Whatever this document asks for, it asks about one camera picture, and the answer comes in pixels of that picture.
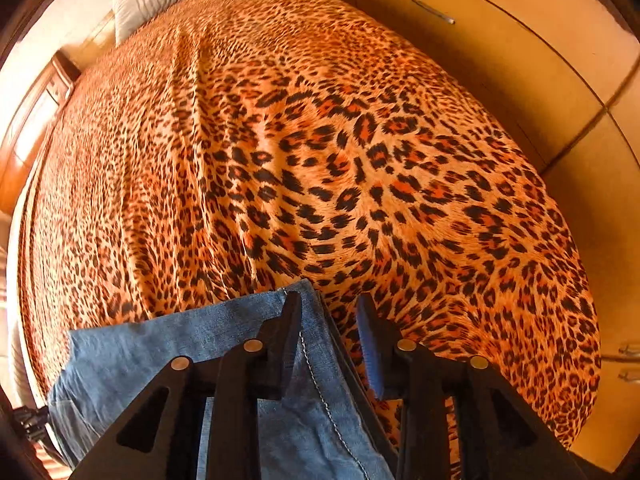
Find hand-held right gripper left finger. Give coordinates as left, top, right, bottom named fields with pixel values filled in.
left=70, top=291, right=303, bottom=480

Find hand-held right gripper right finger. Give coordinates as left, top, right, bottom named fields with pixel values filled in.
left=356, top=292, right=588, bottom=480

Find blue denim pants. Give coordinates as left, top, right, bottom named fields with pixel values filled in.
left=47, top=280, right=401, bottom=480

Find leopard print bedspread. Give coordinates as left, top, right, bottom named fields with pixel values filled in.
left=17, top=0, right=601, bottom=480

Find carved dark wooden headboard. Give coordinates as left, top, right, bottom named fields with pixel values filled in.
left=0, top=50, right=81, bottom=216

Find light wooden wardrobe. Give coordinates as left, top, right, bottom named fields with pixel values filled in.
left=295, top=0, right=640, bottom=471

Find light wooden headboard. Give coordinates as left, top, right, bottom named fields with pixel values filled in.
left=65, top=10, right=118, bottom=68

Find long metal wardrobe handle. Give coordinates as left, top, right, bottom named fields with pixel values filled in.
left=410, top=0, right=456, bottom=25

